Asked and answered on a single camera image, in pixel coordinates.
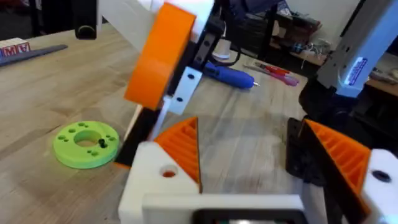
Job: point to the white orange left gripper right finger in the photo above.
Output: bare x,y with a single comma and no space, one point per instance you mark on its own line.
345,161

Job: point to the white orange left gripper left finger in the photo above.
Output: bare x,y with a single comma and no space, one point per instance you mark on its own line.
146,174

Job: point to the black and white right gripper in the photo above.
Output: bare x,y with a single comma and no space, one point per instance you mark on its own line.
209,43

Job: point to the small black screw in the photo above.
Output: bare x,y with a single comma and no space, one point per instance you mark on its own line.
102,143

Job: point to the blue electric screwdriver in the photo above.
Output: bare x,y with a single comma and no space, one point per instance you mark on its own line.
230,76

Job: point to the white cylinder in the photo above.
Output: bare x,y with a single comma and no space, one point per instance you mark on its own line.
221,49

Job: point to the green disc with holes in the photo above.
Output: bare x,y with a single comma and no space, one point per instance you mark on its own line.
70,152

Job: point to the black metal rack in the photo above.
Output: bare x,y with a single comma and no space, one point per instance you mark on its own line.
248,34

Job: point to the black block with round knob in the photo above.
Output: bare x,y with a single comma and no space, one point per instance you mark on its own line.
86,21

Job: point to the cluttered wooden shelf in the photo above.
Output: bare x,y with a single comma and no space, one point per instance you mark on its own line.
298,34

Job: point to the dark grey flat strip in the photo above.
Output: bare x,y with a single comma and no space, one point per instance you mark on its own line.
31,54

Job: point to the wooden letter blocks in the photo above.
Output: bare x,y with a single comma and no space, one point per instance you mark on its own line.
14,48

